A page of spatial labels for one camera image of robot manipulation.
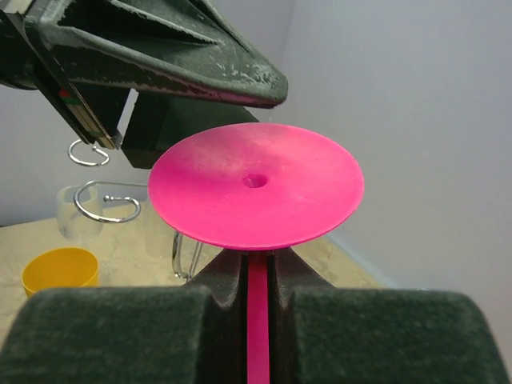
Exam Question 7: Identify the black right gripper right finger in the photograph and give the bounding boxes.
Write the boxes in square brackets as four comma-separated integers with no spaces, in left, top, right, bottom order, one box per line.
[268,249,510,383]

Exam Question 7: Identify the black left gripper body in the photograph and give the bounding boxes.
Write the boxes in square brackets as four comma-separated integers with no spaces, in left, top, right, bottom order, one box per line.
[1,1,130,149]

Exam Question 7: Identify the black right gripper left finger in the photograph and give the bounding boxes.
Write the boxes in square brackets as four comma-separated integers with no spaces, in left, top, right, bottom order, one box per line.
[1,250,244,383]

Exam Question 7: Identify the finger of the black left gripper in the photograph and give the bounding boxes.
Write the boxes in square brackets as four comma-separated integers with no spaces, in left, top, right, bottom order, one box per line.
[122,93,257,168]
[25,1,288,108]

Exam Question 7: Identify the pink plastic goblet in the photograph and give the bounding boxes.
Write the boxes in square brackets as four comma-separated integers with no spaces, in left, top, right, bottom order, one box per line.
[148,123,364,383]

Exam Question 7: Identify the clear glass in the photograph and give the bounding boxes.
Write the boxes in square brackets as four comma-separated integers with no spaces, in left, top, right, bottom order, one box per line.
[56,186,103,246]

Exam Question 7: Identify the chrome wine glass rack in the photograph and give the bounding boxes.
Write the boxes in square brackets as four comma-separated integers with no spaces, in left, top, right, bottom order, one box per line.
[66,139,203,282]

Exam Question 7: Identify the yellow plastic goblet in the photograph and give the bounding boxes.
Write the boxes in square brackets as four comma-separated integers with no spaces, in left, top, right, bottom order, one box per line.
[22,247,99,298]

